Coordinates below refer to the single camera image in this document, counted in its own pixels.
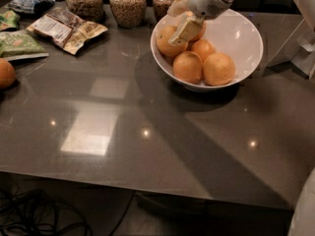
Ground blue snack bag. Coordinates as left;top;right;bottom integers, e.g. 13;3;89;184
8;0;55;15

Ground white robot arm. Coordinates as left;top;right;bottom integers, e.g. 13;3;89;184
167;0;315;236

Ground small green snack packet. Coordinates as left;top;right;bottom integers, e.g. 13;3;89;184
0;10;20;31

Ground orange at bowl front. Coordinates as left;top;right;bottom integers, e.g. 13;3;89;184
172;51;203;84

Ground brown snack bag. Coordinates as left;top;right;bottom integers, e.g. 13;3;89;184
27;7;108;55

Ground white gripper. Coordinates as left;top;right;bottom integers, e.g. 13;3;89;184
167;0;230;46

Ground green snack bag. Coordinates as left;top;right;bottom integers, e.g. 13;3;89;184
0;30;49;61

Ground glass jar far left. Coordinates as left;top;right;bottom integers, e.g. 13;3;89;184
65;0;104;22

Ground white ceramic bowl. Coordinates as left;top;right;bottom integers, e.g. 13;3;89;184
151;9;264;92

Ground black floor cables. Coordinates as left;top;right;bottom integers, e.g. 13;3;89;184
0;189;136;236

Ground orange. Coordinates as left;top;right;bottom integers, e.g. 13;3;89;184
172;51;203;84
190;22;207;42
189;39;217;62
157;26;188;57
203;52;235;87
0;59;16;89

